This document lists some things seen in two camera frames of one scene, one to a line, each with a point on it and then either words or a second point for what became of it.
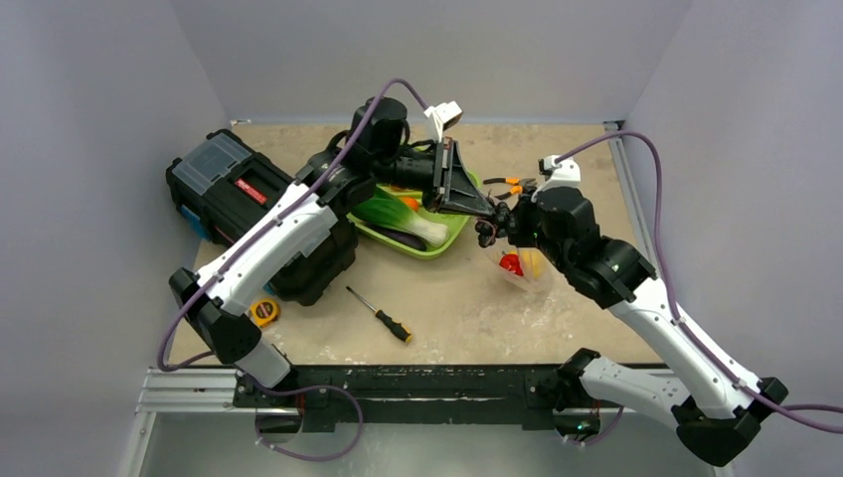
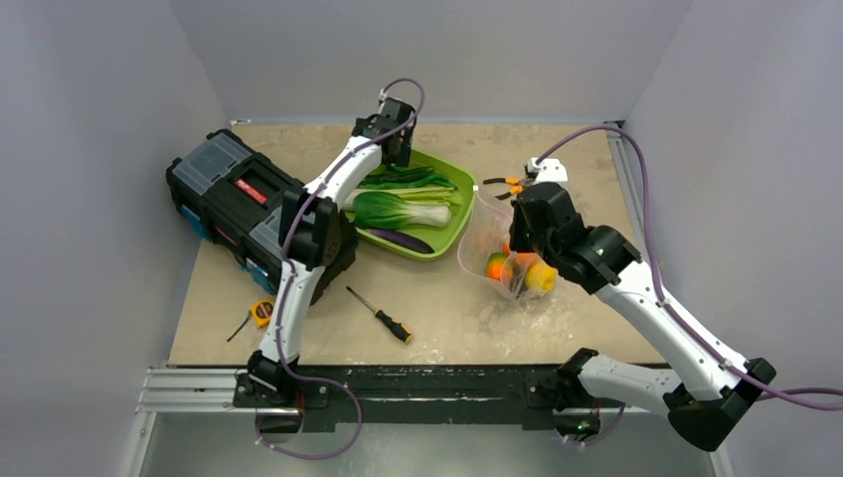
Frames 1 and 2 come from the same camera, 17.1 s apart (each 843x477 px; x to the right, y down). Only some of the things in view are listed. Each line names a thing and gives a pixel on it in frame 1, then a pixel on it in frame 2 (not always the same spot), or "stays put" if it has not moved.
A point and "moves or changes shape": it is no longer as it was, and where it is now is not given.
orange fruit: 412,202 → 519,262
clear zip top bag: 528,266 moves or changes shape
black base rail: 316,398 stays put
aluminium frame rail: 192,390 stays put
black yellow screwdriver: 398,328 stays put
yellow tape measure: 264,311 stays put
